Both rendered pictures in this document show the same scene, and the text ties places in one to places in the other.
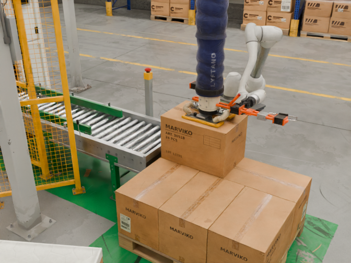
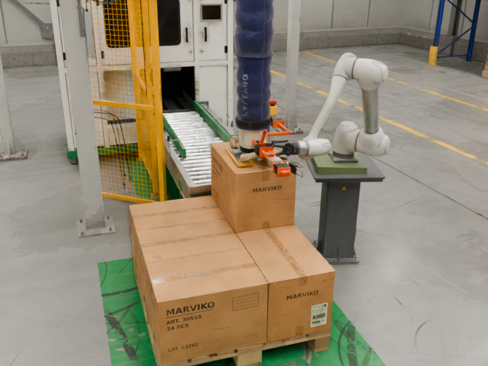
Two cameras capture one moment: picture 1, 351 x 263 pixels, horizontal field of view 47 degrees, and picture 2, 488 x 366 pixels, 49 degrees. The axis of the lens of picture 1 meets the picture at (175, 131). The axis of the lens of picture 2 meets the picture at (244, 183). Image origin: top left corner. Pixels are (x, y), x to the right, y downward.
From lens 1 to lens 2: 232 cm
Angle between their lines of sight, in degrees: 35
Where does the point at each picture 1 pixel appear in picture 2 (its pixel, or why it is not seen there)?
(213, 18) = (242, 30)
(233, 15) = not seen: outside the picture
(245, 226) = (180, 277)
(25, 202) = (87, 198)
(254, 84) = (365, 142)
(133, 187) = (147, 208)
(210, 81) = (242, 109)
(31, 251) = not seen: outside the picture
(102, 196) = not seen: hidden behind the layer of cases
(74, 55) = (289, 89)
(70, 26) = (290, 55)
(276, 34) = (371, 71)
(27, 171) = (92, 168)
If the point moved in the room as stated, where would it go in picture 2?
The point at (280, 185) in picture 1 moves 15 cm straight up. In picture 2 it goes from (283, 262) to (284, 239)
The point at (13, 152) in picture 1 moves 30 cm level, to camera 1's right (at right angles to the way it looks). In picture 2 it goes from (78, 144) to (102, 152)
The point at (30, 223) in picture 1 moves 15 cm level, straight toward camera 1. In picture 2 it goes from (89, 222) to (80, 230)
